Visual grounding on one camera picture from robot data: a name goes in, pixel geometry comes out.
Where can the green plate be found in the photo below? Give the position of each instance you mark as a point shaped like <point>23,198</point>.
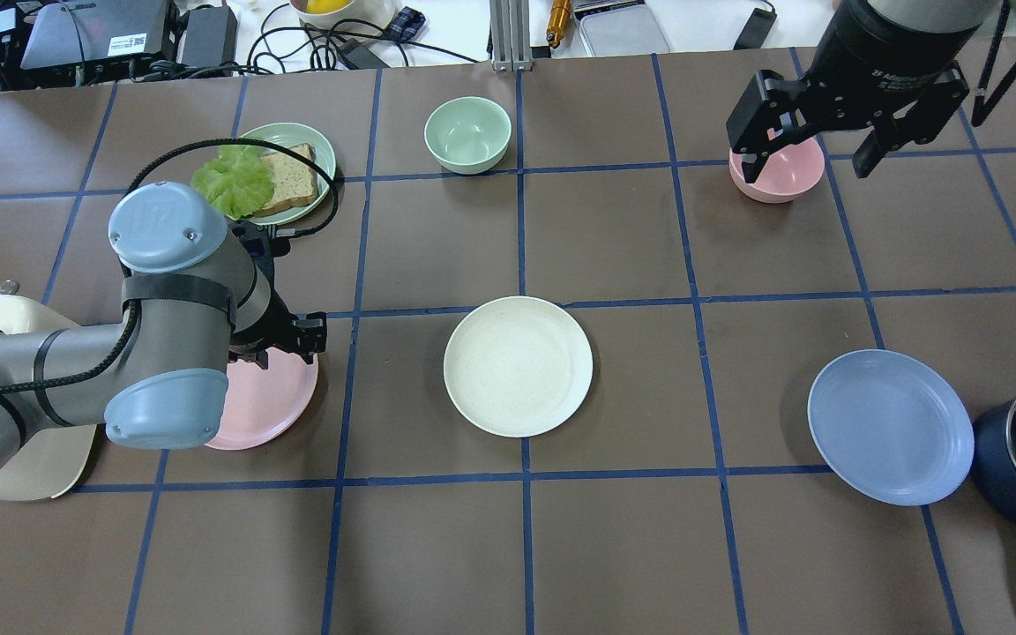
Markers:
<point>306,145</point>

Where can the cream white plate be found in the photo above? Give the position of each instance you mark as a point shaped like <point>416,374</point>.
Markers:
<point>518,367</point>

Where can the white toaster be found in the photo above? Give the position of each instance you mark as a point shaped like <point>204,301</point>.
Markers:
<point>53,462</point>

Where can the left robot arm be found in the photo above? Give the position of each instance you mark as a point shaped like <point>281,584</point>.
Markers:
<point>193,300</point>

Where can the black power adapter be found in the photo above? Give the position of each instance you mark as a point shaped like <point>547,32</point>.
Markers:
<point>209,37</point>

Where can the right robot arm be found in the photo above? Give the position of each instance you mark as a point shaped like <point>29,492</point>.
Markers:
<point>887,67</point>

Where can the blue plate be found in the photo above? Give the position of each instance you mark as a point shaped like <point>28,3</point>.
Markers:
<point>890,427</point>

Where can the brown bread slice on plate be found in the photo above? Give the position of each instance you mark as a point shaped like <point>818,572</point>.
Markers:
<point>294,188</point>

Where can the pink plate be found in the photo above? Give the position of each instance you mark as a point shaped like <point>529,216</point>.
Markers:
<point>262,402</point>

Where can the black laptop computer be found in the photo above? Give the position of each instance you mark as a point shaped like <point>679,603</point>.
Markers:
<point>90,33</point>

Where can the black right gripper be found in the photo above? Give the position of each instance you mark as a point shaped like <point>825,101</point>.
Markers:
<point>880,55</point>

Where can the aluminium frame post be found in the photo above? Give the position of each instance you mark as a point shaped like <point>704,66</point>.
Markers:
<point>510,35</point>

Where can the green lettuce leaf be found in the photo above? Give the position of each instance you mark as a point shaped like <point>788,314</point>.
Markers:
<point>236,182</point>

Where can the pink bowl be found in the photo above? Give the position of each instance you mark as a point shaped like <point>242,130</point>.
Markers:
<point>787,175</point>

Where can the green bowl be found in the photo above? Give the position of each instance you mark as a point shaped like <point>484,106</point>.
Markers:
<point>468,135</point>

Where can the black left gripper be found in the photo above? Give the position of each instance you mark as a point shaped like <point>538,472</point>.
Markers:
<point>306,335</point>

